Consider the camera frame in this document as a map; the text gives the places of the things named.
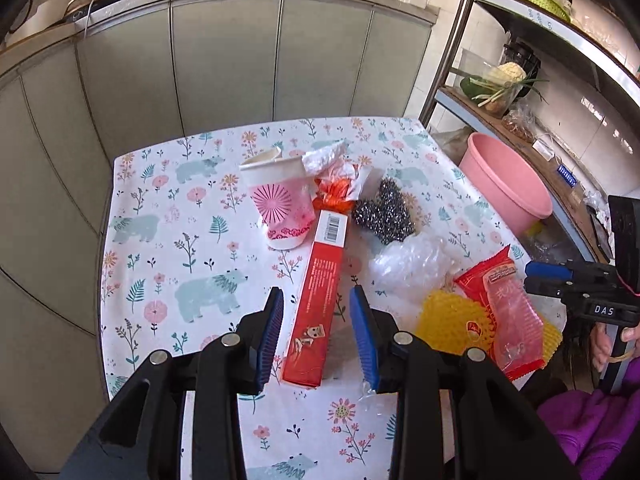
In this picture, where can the small blue device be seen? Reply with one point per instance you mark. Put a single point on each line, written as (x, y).
(566, 171)

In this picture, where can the person's right hand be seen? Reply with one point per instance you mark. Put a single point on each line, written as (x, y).
(599, 347)

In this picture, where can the small white box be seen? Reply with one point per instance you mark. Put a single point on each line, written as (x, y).
(543, 147)

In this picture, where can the yellow foam fruit net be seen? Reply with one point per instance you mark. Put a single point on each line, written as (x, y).
(445, 320)

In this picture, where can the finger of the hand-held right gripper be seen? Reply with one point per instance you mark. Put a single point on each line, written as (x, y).
(542, 287)
(547, 270)

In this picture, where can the person's purple clothing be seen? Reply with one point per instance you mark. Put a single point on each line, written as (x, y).
(600, 425)

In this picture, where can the orange white crumpled wrapper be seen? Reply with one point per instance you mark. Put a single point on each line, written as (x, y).
(335, 192)

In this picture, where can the red snack wrapper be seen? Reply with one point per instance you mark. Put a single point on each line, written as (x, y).
(480, 280)

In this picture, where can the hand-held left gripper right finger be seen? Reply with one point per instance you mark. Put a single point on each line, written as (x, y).
(362, 335)

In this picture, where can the floral bear print tablecloth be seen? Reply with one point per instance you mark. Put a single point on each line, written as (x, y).
(200, 220)

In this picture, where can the long red cardboard box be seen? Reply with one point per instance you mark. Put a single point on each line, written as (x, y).
(320, 285)

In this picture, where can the black blender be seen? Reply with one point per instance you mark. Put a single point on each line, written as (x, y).
(522, 55)

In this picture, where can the white cauliflower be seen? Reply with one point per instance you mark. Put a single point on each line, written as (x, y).
(505, 72)

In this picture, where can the brown root vegetable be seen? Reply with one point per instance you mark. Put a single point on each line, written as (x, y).
(492, 104)

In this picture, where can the green plastic colander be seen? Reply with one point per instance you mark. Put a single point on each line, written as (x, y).
(537, 0)

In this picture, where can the white pink paper cup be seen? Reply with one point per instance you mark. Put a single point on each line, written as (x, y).
(275, 200)

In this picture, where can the clear crumpled plastic bag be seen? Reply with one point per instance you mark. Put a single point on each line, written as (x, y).
(410, 265)

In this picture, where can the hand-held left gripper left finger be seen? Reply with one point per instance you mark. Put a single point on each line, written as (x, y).
(272, 330)

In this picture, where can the black countertop appliance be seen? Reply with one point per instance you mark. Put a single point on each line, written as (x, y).
(95, 6)

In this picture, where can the green pepper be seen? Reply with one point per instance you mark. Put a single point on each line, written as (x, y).
(470, 87)

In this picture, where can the white crumpled plastic bag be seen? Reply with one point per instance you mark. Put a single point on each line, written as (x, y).
(325, 157)

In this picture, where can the clear plastic bag with rubbish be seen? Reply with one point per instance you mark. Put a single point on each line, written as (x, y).
(555, 252)

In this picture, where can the small clear plastic scrap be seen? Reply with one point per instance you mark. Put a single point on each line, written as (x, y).
(367, 391)

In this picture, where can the pink plastic basin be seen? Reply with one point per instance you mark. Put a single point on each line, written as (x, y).
(500, 190)

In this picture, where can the metal shelf rack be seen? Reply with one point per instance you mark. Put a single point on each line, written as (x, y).
(595, 55)

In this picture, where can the green onions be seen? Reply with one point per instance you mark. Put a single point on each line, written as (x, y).
(500, 87)

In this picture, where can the plastic bag of brown food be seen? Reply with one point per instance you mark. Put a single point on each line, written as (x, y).
(520, 122)

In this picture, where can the steel wool scrubber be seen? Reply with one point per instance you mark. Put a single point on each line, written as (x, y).
(382, 190)
(385, 222)

